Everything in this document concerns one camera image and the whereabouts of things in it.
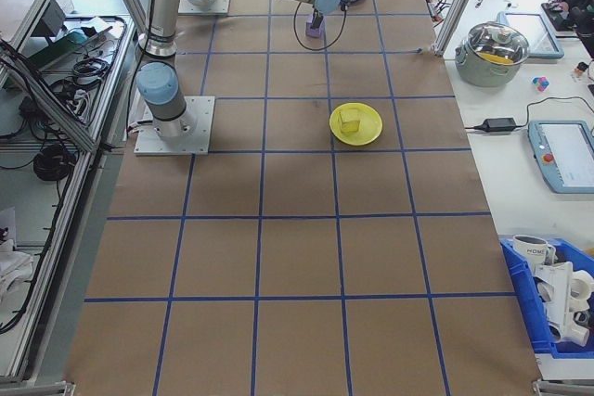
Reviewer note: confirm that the purple foam block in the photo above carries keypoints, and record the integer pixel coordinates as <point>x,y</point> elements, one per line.
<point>313,33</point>

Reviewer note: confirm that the yellow foam block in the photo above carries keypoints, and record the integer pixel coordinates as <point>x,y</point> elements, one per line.
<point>349,121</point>

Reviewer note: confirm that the yellow plate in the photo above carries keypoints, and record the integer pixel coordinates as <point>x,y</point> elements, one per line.
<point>369,129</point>

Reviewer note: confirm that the grey pot with glass lid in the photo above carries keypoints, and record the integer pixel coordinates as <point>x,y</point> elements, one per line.
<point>482,73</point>

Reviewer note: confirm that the yellow object inside pot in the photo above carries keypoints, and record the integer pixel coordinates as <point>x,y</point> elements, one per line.
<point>499,58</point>

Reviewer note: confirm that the black power adapter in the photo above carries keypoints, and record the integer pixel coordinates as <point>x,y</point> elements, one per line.
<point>499,124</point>

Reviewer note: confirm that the blue-grey teach pendant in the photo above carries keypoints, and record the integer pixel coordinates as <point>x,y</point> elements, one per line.
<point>571,155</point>
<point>533,34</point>

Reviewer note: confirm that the small colourful puzzle cube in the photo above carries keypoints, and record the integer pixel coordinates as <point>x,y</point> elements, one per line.
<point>540,83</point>

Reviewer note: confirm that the dark green board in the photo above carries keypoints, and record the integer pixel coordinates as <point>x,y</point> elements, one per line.
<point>69,43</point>

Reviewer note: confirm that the small black box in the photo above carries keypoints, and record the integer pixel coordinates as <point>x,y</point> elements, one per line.
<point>53,16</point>

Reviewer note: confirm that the small toy figurine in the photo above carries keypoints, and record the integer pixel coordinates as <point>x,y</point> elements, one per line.
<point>580,72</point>

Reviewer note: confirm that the white printed mug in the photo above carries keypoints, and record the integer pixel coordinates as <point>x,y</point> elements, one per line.
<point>531,252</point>

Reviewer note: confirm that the blue plastic bin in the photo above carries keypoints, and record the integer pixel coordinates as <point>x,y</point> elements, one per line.
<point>517,284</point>

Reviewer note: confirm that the white plastic pipe part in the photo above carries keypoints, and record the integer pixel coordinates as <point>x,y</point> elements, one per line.
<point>561,294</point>

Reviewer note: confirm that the white cloth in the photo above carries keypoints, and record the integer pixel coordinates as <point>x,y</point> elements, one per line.
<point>14,266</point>

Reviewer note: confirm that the aluminium profile post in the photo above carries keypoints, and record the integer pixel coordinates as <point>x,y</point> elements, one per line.
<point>459,2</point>

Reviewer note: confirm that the V-shaped metal bar frame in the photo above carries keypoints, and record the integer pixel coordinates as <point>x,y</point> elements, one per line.
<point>65,247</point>

